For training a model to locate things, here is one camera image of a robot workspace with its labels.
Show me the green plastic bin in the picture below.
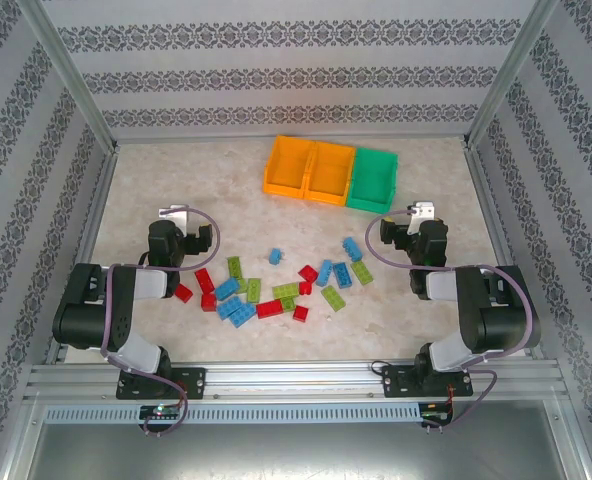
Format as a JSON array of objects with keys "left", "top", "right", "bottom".
[{"left": 345, "top": 147, "right": 400, "bottom": 213}]

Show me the orange plastic bin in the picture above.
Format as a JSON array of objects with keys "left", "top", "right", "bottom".
[
  {"left": 262, "top": 134, "right": 318, "bottom": 200},
  {"left": 303, "top": 141, "right": 358, "bottom": 207}
]

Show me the small control board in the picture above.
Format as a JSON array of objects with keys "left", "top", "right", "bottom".
[
  {"left": 139, "top": 404, "right": 183, "bottom": 420},
  {"left": 420, "top": 401, "right": 456, "bottom": 425}
]

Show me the grey metal panel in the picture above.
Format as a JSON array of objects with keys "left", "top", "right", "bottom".
[{"left": 25, "top": 422, "right": 585, "bottom": 480}]

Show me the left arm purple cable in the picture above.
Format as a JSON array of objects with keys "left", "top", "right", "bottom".
[{"left": 99, "top": 205, "right": 221, "bottom": 440}]

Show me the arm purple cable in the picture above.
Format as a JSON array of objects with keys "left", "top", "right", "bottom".
[
  {"left": 99, "top": 205, "right": 221, "bottom": 440},
  {"left": 364, "top": 209, "right": 536, "bottom": 431}
]

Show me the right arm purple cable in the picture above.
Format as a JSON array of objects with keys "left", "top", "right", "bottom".
[{"left": 364, "top": 209, "right": 536, "bottom": 431}]

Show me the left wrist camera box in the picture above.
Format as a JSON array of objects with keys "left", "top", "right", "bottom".
[{"left": 157, "top": 203, "right": 191, "bottom": 237}]

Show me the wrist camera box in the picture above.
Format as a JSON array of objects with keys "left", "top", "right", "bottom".
[
  {"left": 408, "top": 201, "right": 436, "bottom": 235},
  {"left": 157, "top": 203, "right": 191, "bottom": 237}
]

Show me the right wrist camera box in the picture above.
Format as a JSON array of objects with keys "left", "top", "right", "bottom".
[{"left": 408, "top": 201, "right": 436, "bottom": 235}]

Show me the aluminium side rail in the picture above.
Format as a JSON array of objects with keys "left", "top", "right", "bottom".
[
  {"left": 462, "top": 139, "right": 546, "bottom": 361},
  {"left": 44, "top": 142, "right": 121, "bottom": 365}
]

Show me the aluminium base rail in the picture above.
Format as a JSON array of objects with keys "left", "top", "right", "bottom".
[{"left": 25, "top": 362, "right": 563, "bottom": 402}]

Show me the grey slotted cable duct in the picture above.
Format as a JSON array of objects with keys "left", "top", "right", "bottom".
[{"left": 42, "top": 403, "right": 423, "bottom": 425}]

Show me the aluminium frame post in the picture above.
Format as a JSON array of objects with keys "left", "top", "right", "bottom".
[
  {"left": 467, "top": 0, "right": 561, "bottom": 149},
  {"left": 15, "top": 0, "right": 120, "bottom": 154}
]

